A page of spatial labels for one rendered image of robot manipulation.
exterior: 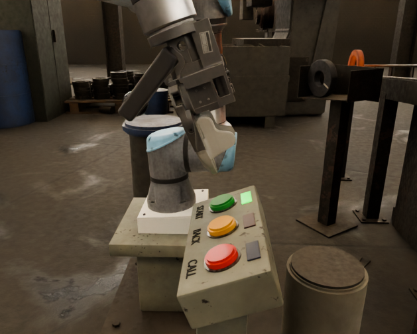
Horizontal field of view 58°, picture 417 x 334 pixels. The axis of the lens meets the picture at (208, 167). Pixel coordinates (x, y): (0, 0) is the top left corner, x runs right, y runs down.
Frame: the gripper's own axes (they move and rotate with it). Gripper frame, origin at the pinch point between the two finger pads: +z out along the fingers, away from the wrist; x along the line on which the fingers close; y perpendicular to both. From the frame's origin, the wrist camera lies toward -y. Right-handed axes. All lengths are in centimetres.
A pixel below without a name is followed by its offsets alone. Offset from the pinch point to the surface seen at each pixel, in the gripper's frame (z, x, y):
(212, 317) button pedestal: 10.7, -19.5, -2.5
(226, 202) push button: 5.8, -1.5, 0.9
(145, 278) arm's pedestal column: 42, 43, -37
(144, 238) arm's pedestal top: 27, 40, -31
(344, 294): 20.8, -9.4, 13.0
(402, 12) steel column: 61, 702, 325
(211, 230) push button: 5.9, -8.7, -1.3
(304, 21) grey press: 0, 348, 86
